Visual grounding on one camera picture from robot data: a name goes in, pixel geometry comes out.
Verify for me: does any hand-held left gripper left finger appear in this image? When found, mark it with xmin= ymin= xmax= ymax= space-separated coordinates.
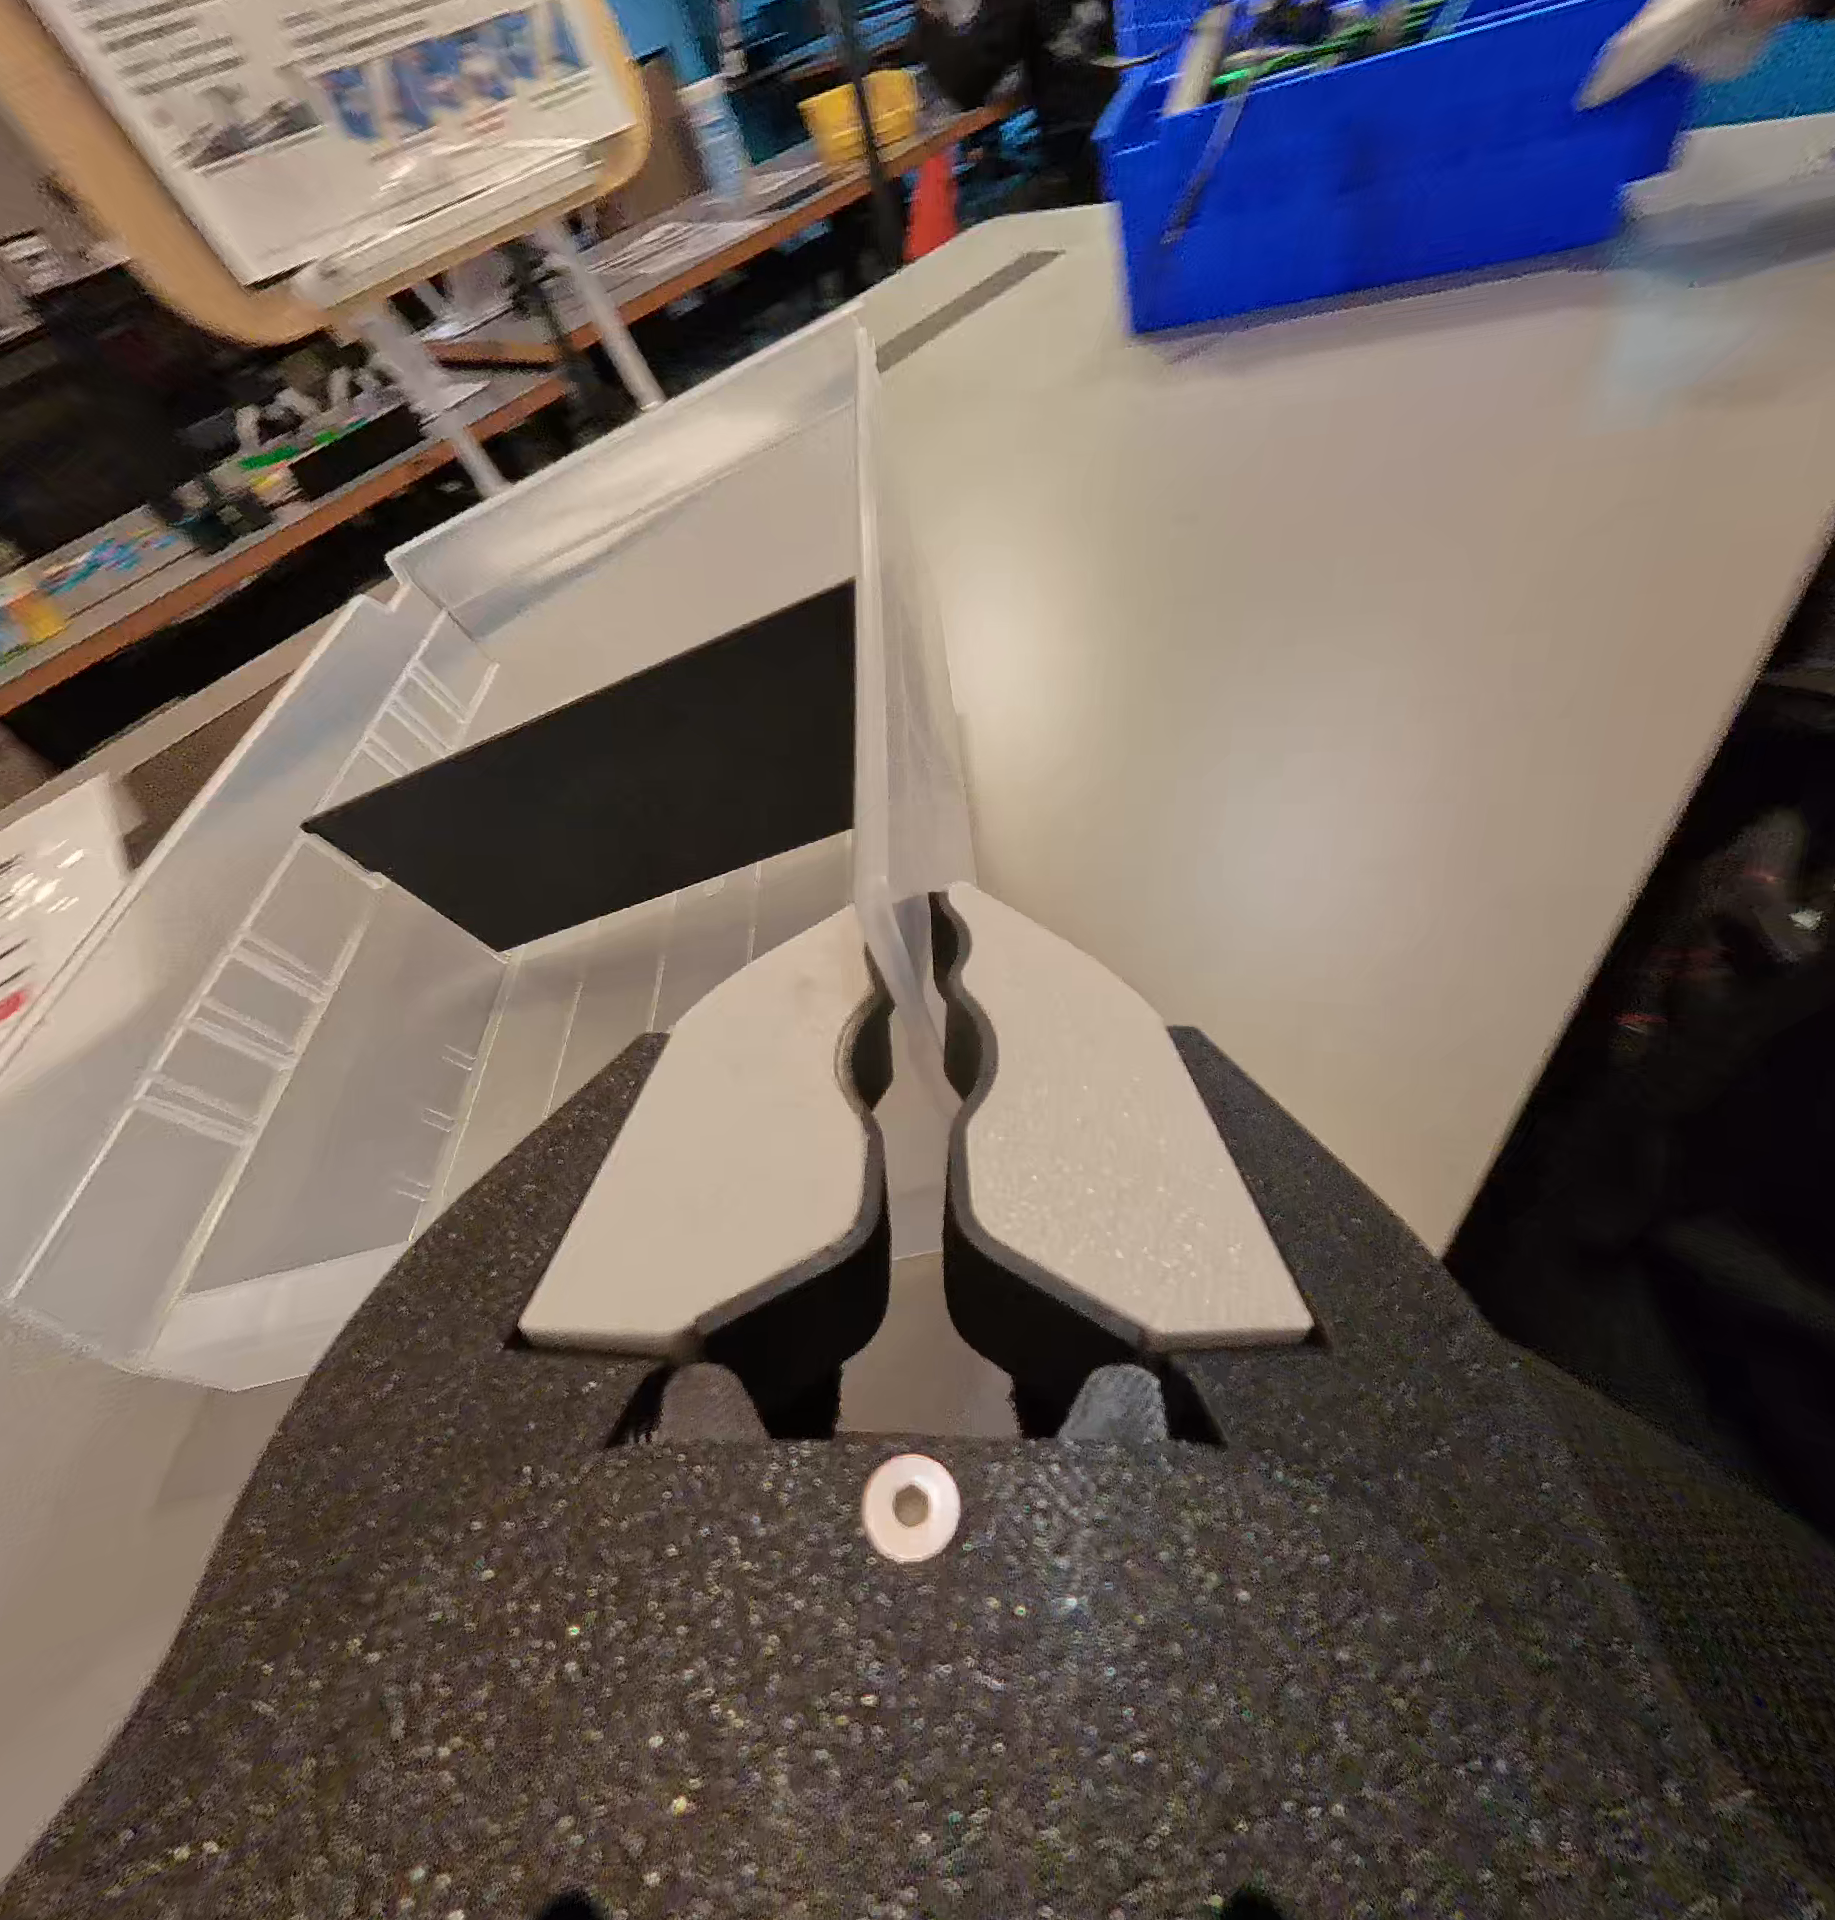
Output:
xmin=515 ymin=909 xmax=895 ymax=1418

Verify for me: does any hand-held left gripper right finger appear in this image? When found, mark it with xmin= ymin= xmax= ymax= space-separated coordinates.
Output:
xmin=930 ymin=881 xmax=1320 ymax=1414

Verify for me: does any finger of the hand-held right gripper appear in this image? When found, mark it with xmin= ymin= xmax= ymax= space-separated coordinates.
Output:
xmin=1614 ymin=144 xmax=1835 ymax=287
xmin=1579 ymin=0 xmax=1766 ymax=113

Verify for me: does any blue bin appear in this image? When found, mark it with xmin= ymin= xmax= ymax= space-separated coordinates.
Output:
xmin=1087 ymin=0 xmax=1698 ymax=336

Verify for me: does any clear plastic bin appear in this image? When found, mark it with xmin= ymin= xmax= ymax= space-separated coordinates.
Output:
xmin=0 ymin=307 xmax=985 ymax=1398

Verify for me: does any person's torso black jacket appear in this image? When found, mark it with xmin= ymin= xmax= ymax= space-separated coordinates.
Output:
xmin=1442 ymin=451 xmax=1835 ymax=1920

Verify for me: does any paper sheet red label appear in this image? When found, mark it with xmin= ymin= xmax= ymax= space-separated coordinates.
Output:
xmin=0 ymin=777 xmax=136 ymax=1121

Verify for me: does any yellow bin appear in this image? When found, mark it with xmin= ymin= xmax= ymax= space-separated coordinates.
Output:
xmin=798 ymin=68 xmax=921 ymax=164

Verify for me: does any black tray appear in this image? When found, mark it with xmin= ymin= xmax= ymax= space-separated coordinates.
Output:
xmin=280 ymin=404 xmax=428 ymax=501

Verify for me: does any wooden table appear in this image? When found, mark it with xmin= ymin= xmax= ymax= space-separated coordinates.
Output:
xmin=0 ymin=361 xmax=575 ymax=742
xmin=414 ymin=97 xmax=1016 ymax=369

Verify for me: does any clear acrylic clip bar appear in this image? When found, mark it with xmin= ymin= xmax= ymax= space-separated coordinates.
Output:
xmin=280 ymin=133 xmax=597 ymax=302

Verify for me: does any instruction sheet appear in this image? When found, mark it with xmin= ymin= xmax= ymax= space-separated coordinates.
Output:
xmin=29 ymin=0 xmax=626 ymax=290

